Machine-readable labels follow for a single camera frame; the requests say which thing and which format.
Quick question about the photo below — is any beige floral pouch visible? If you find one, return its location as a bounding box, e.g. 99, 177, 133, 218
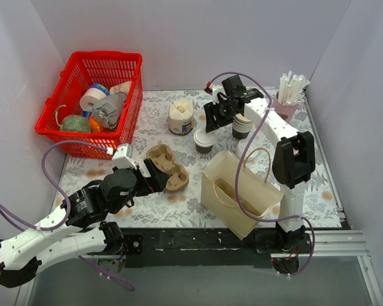
109, 81, 132, 96

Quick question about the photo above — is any pink straw holder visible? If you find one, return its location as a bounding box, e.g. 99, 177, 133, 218
271, 93, 299, 123

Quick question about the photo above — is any kraft paper bag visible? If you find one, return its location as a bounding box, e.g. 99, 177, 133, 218
201, 151, 283, 240

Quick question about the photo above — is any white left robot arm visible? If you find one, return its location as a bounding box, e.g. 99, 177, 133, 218
0, 159, 170, 288

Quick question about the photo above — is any red plastic basket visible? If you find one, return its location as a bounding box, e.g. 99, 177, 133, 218
35, 51, 143, 159

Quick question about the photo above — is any white cup lid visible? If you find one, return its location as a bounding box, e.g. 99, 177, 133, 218
193, 129, 216, 147

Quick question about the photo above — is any green twine ball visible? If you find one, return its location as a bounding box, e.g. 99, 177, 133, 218
60, 115, 91, 133

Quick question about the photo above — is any grey crumpled cloth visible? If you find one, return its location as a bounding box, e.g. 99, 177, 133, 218
92, 93, 127, 129

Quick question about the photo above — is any stack of paper cups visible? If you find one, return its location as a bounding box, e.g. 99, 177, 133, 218
232, 113, 254, 141

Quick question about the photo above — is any orange fruit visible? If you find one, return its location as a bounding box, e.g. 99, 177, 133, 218
88, 116, 105, 133

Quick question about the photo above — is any white tape roll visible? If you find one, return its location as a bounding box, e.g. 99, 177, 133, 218
79, 88, 106, 112

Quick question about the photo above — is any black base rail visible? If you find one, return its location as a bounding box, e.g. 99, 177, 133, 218
34, 226, 351, 269

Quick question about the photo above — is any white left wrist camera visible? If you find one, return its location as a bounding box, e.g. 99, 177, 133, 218
112, 143, 136, 169

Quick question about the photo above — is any black paper coffee cup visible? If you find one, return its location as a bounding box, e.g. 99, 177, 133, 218
195, 143, 213, 154

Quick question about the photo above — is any napkin pack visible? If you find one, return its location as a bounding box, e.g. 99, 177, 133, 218
168, 99, 195, 136

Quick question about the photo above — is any stack of white lids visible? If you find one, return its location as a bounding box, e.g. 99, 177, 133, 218
235, 138, 259, 160

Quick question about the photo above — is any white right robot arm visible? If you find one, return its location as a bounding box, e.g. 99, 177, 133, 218
204, 71, 315, 254

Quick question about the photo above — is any brown pulp cup carrier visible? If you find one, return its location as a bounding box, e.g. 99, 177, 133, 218
146, 143, 189, 193

